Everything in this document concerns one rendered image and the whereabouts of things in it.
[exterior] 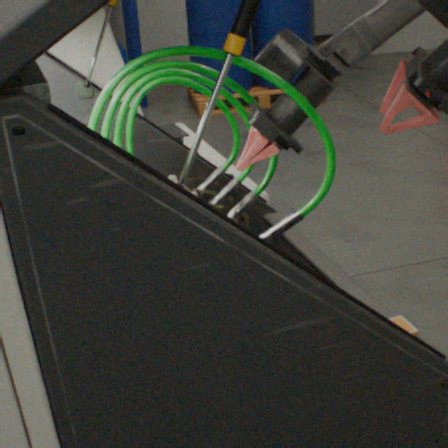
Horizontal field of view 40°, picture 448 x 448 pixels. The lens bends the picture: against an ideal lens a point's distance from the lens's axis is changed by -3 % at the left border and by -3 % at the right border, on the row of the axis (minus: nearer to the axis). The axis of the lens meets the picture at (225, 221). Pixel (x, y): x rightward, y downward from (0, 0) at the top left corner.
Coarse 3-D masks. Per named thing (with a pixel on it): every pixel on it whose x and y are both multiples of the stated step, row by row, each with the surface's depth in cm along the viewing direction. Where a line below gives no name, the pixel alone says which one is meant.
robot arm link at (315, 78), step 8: (304, 64) 98; (312, 64) 100; (296, 72) 99; (304, 72) 99; (312, 72) 98; (320, 72) 99; (288, 80) 100; (296, 80) 100; (304, 80) 99; (312, 80) 98; (320, 80) 98; (328, 80) 100; (296, 88) 99; (304, 88) 99; (312, 88) 98; (320, 88) 98; (328, 88) 99; (304, 96) 99; (312, 96) 99; (320, 96) 99; (312, 104) 100; (320, 104) 102
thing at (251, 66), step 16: (160, 48) 88; (176, 48) 88; (192, 48) 88; (208, 48) 88; (128, 64) 89; (240, 64) 88; (256, 64) 88; (112, 80) 90; (272, 80) 89; (96, 112) 92; (96, 128) 93; (320, 128) 92; (320, 192) 96; (304, 208) 97
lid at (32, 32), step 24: (0, 0) 72; (24, 0) 57; (48, 0) 52; (72, 0) 52; (96, 0) 53; (0, 24) 54; (24, 24) 52; (48, 24) 52; (72, 24) 53; (0, 48) 52; (24, 48) 52; (48, 48) 53; (0, 72) 52
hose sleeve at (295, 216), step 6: (288, 216) 98; (294, 216) 98; (300, 216) 98; (282, 222) 98; (288, 222) 98; (294, 222) 98; (270, 228) 99; (276, 228) 99; (282, 228) 98; (288, 228) 99; (264, 234) 99; (270, 234) 99; (276, 234) 99; (270, 240) 100
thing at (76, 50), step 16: (96, 16) 122; (80, 32) 122; (96, 32) 123; (64, 48) 122; (80, 48) 123; (112, 48) 125; (80, 64) 124; (96, 64) 125; (112, 64) 127; (96, 80) 127
